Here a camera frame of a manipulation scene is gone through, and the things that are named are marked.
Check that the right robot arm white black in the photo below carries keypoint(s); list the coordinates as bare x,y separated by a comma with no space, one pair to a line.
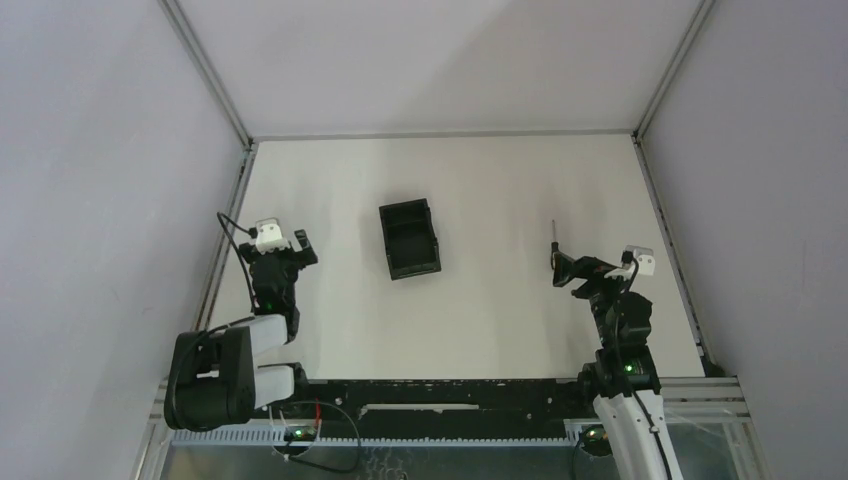
621,384

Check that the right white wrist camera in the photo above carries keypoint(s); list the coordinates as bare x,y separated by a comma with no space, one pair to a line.
635,261

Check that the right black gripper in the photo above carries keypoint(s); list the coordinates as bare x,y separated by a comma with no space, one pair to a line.
589,267

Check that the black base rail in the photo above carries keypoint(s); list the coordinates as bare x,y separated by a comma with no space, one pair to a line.
475,410

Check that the yellow black screwdriver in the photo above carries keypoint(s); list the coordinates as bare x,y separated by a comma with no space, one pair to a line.
554,247

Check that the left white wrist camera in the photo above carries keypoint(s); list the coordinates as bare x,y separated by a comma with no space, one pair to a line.
269,236

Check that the black plastic bin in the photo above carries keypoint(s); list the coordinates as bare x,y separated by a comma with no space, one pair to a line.
411,244

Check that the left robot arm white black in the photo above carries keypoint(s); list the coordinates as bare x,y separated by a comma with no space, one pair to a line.
215,377

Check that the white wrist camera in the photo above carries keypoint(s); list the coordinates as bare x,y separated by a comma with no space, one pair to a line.
635,261
269,236

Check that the left controller board with wires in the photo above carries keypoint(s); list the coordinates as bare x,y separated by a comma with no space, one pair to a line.
298,433

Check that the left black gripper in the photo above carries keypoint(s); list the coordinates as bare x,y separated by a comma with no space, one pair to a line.
279,257

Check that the controller board with wires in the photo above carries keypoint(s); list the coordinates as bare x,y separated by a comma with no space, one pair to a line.
298,433
593,441

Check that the right controller board with wires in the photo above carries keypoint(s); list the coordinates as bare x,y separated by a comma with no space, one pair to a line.
593,441

